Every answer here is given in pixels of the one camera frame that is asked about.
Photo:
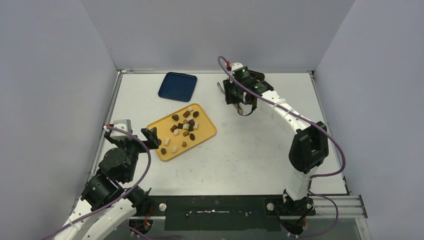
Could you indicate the dark round chocolate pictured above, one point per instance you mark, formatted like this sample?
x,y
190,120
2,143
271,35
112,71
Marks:
x,y
175,117

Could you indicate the dark blue chocolate box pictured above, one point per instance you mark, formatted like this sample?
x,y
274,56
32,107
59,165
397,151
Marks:
x,y
255,77

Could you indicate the white teardrop chocolate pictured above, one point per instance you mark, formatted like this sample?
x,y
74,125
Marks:
x,y
176,132

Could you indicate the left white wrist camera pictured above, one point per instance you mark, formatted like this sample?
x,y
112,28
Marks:
x,y
124,125

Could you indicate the white bar chocolate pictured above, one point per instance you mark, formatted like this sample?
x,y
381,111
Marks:
x,y
167,142

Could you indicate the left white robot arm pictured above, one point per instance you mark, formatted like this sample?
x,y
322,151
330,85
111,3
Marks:
x,y
113,194

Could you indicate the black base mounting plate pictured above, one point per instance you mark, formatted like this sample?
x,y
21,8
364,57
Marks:
x,y
222,213

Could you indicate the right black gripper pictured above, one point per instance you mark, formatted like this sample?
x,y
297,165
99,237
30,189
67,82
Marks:
x,y
234,93

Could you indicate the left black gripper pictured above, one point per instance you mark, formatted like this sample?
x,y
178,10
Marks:
x,y
150,134

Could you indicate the white swirl chocolate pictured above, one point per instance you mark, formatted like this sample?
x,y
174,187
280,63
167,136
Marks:
x,y
174,150

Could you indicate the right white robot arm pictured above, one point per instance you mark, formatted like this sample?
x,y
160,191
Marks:
x,y
309,145

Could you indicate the brown bar chocolate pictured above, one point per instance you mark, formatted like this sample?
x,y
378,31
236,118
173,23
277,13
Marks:
x,y
173,128

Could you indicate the yellow plastic tray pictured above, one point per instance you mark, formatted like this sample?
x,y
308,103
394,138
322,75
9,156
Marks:
x,y
202,127

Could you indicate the dark blue box lid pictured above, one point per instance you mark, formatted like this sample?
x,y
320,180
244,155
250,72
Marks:
x,y
178,87

